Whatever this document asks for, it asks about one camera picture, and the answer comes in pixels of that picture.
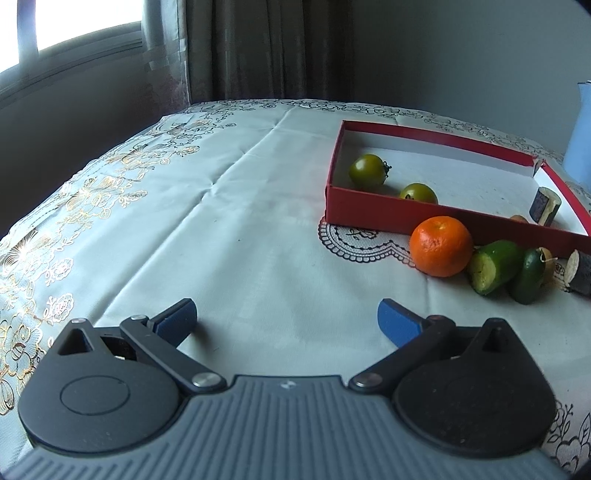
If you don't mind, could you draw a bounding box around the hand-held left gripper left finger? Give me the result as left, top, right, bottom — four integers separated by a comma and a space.
55, 298, 227, 396

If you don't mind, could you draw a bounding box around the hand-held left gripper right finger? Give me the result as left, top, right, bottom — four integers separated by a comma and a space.
348, 298, 532, 396

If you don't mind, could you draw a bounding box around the large mandarin orange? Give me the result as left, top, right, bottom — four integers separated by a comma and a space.
409, 215, 475, 278

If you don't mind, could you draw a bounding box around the cut cucumber piece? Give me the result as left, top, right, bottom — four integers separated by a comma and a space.
468, 240, 525, 297

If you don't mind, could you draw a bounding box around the green tomato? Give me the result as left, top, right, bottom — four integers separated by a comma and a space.
399, 183, 438, 205
348, 154, 392, 189

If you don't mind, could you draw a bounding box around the dark cucumber end piece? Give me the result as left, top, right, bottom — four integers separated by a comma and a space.
509, 248, 546, 305

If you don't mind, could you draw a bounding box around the red cardboard box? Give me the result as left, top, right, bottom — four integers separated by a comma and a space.
324, 120, 591, 257

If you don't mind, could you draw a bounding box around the dark wooden log piece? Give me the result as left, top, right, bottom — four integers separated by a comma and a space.
529, 186, 561, 227

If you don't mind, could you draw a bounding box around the pale gold-embroidered tablecloth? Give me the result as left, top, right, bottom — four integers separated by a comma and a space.
0, 98, 591, 480

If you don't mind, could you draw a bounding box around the white lace table cover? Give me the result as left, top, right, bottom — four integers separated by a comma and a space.
318, 115, 591, 474

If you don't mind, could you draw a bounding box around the light blue electric kettle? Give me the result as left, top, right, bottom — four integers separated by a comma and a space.
563, 79, 591, 185

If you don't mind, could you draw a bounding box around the sheer patterned curtain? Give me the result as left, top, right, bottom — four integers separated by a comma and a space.
141, 0, 192, 109

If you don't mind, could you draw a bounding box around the brown curtain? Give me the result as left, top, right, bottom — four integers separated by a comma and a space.
185, 0, 356, 104

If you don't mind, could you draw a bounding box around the window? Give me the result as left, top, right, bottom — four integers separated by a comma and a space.
0, 0, 146, 102

